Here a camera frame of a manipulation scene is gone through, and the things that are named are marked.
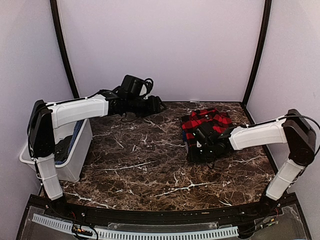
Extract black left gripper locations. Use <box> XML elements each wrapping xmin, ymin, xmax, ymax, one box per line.
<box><xmin>127</xmin><ymin>95</ymin><xmax>167</xmax><ymax>118</ymax></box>

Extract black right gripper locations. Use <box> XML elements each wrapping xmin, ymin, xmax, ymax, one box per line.
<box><xmin>186</xmin><ymin>142</ymin><xmax>216</xmax><ymax>163</ymax></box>

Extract blue plaid shirt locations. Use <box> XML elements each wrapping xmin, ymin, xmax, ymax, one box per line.
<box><xmin>182</xmin><ymin>130</ymin><xmax>189</xmax><ymax>148</ymax></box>

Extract red black plaid shirt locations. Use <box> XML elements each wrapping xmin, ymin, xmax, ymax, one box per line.
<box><xmin>181</xmin><ymin>107</ymin><xmax>234</xmax><ymax>148</ymax></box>

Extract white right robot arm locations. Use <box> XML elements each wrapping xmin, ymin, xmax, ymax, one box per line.
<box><xmin>181</xmin><ymin>108</ymin><xmax>320</xmax><ymax>217</ymax></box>

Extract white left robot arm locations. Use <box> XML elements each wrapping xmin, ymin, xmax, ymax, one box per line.
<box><xmin>26</xmin><ymin>75</ymin><xmax>166</xmax><ymax>218</ymax></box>

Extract blue checked shirt in bin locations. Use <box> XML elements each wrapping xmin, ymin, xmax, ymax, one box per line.
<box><xmin>63</xmin><ymin>120</ymin><xmax>84</xmax><ymax>164</ymax></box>

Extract black shirt in bin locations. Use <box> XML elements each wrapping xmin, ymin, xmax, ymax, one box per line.
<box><xmin>54</xmin><ymin>135</ymin><xmax>72</xmax><ymax>165</ymax></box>

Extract white plastic laundry bin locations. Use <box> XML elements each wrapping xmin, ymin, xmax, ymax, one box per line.
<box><xmin>19</xmin><ymin>118</ymin><xmax>93</xmax><ymax>183</ymax></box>

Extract white slotted cable duct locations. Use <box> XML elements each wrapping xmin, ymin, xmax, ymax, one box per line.
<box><xmin>31</xmin><ymin>213</ymin><xmax>239</xmax><ymax>240</ymax></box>

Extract left black frame post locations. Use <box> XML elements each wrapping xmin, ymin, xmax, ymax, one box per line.
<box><xmin>49</xmin><ymin>0</ymin><xmax>80</xmax><ymax>99</ymax></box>

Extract black frame post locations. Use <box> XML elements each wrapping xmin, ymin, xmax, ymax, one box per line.
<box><xmin>241</xmin><ymin>0</ymin><xmax>272</xmax><ymax>108</ymax></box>
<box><xmin>49</xmin><ymin>0</ymin><xmax>80</xmax><ymax>99</ymax></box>

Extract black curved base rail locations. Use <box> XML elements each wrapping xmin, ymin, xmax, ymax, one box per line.
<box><xmin>27</xmin><ymin>193</ymin><xmax>297</xmax><ymax>226</ymax></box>

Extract right black frame post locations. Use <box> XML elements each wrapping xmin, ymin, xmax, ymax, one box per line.
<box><xmin>241</xmin><ymin>0</ymin><xmax>272</xmax><ymax>108</ymax></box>

